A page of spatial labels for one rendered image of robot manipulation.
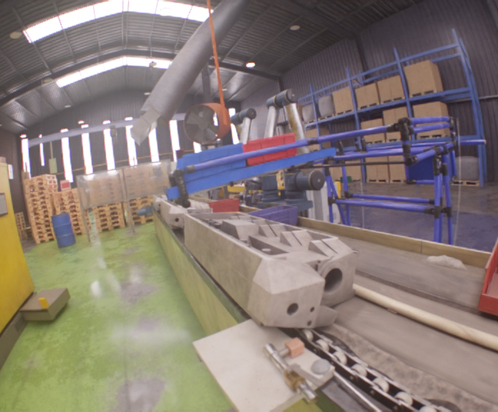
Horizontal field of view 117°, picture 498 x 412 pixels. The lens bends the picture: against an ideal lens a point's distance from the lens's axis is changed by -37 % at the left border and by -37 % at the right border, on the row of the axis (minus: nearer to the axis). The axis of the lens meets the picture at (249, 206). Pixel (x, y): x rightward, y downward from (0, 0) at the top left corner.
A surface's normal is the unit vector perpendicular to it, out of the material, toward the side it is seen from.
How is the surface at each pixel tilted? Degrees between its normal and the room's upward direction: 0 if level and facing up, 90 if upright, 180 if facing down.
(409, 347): 0
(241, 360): 0
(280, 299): 90
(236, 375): 0
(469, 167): 94
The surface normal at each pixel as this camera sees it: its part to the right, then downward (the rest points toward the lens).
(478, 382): -0.14, -0.98
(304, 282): 0.28, -0.74
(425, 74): -0.89, 0.19
